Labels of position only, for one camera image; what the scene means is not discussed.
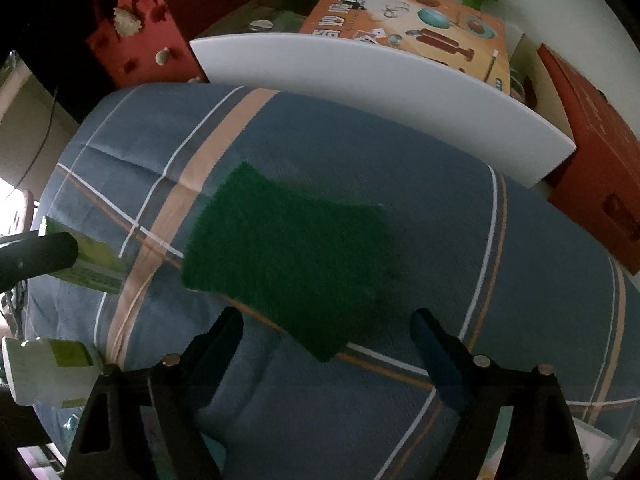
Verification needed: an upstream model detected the orange illustrated toy box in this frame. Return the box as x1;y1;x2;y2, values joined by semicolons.
299;0;511;93

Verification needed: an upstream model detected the pale green shallow box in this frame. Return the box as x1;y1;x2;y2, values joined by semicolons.
573;417;618;479

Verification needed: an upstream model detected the green yellow sponge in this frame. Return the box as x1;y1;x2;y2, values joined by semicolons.
181;162;390;362

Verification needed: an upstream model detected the blue plaid bed sheet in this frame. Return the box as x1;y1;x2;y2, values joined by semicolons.
24;84;639;479

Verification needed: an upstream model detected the white pill bottle green label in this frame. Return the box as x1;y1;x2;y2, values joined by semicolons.
2;337;103;408

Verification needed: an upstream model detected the green tissue pack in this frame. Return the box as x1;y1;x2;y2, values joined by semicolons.
39;216;126;295

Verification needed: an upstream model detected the red felt tote bag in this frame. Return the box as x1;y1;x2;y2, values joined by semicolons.
87;0;231;89

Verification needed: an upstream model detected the red cardboard box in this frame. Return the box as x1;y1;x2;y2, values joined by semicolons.
538;44;639;274

